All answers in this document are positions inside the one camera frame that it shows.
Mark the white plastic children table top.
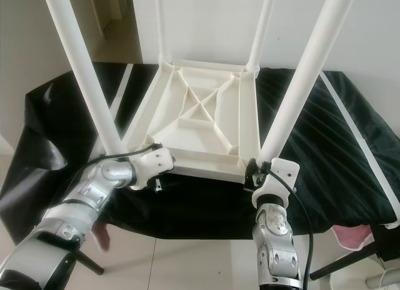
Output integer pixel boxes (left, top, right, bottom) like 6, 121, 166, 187
121, 59, 264, 184

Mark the pink plastic object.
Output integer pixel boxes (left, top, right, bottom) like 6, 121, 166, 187
331, 224, 376, 251
93, 224, 113, 251

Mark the black metal table leg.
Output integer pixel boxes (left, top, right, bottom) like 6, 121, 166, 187
74, 249, 104, 276
309, 239, 400, 280

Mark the black plastic table cover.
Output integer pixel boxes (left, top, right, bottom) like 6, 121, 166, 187
0, 61, 400, 244

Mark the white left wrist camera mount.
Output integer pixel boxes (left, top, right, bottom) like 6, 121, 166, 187
131, 146, 176, 191

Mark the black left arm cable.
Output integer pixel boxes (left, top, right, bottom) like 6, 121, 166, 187
80, 142, 161, 170

